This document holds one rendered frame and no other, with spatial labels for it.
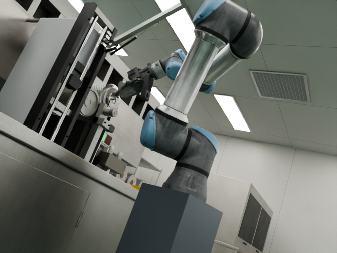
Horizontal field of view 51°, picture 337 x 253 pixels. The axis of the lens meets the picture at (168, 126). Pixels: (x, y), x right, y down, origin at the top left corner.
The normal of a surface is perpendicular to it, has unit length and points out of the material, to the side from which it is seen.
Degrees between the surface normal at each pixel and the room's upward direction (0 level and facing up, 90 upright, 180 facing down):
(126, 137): 90
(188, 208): 90
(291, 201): 90
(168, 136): 110
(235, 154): 90
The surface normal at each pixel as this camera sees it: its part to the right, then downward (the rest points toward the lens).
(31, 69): -0.41, -0.41
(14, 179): 0.85, 0.16
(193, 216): 0.73, 0.06
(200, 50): -0.17, 0.00
